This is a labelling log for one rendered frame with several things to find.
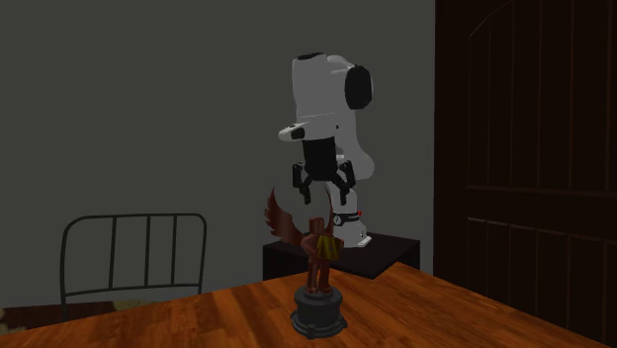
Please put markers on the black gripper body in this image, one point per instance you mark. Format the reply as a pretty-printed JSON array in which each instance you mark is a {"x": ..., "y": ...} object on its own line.
[{"x": 319, "y": 159}]

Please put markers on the dark robot stand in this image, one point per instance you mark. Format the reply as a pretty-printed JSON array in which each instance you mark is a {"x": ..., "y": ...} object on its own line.
[{"x": 376, "y": 255}]

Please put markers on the black metal chair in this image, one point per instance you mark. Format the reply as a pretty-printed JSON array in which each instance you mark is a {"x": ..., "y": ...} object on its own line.
[{"x": 113, "y": 250}]

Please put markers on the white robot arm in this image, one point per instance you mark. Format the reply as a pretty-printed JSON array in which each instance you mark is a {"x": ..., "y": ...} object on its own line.
[{"x": 316, "y": 91}]

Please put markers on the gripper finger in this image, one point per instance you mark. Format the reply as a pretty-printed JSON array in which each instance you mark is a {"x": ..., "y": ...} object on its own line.
[
  {"x": 347, "y": 181},
  {"x": 300, "y": 183}
]

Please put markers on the brown winged figure statue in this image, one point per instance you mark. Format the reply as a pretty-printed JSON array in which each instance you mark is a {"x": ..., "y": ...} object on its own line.
[{"x": 318, "y": 289}]

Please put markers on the dark wooden door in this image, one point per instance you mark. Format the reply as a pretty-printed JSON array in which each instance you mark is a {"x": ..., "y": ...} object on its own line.
[{"x": 530, "y": 164}]

